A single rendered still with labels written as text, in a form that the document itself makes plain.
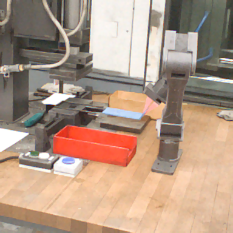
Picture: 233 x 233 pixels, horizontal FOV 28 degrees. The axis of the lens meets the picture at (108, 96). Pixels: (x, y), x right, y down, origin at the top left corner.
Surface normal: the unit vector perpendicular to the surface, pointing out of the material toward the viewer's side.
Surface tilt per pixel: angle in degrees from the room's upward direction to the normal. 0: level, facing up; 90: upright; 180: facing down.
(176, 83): 119
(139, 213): 0
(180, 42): 72
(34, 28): 90
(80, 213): 0
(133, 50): 90
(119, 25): 90
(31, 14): 90
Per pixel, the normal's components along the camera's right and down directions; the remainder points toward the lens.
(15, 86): 0.95, 0.14
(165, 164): 0.06, -0.96
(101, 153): -0.30, 0.25
